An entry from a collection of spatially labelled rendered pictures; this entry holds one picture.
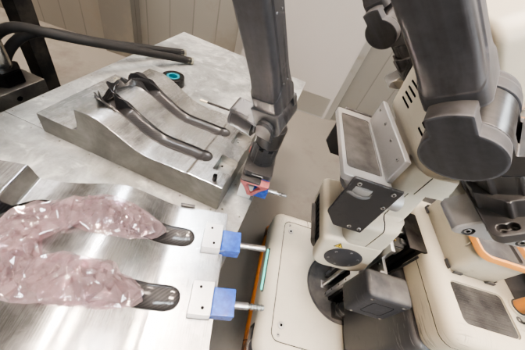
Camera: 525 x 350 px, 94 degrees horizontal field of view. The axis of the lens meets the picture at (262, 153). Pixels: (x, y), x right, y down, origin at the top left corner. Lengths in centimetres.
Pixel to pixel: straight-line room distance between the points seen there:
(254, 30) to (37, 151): 63
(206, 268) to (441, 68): 46
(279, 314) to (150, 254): 73
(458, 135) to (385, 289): 56
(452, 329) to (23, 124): 116
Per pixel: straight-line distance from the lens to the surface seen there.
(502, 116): 33
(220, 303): 49
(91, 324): 48
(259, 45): 35
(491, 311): 91
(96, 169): 73
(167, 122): 71
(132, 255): 51
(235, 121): 53
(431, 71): 29
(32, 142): 84
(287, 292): 118
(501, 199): 39
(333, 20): 233
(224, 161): 64
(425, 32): 27
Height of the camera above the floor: 134
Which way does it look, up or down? 43 degrees down
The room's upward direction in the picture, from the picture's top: 21 degrees clockwise
